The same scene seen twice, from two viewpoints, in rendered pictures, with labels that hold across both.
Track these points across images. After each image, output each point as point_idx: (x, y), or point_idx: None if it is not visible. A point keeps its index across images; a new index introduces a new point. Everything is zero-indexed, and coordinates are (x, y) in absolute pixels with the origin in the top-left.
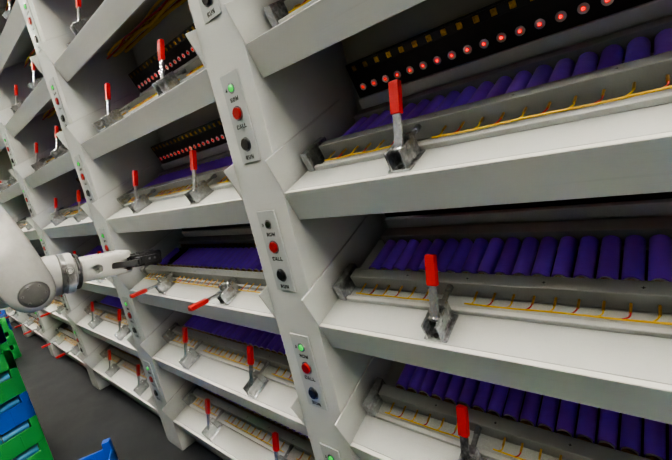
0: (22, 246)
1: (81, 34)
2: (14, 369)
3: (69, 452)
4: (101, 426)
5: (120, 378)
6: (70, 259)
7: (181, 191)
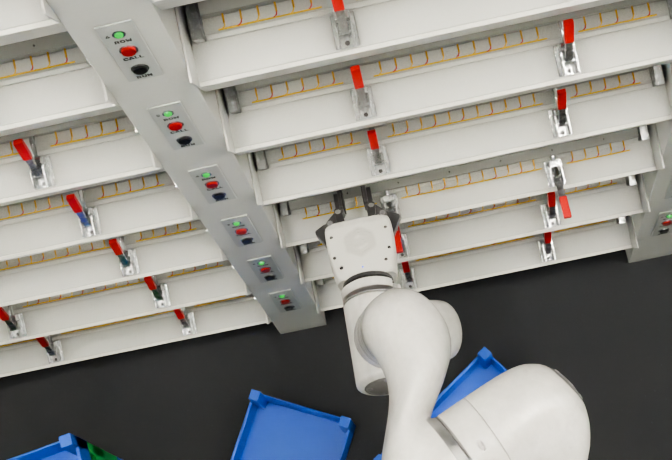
0: (452, 308)
1: (377, 49)
2: (104, 454)
3: (154, 454)
4: (131, 406)
5: (94, 346)
6: (387, 279)
7: (473, 118)
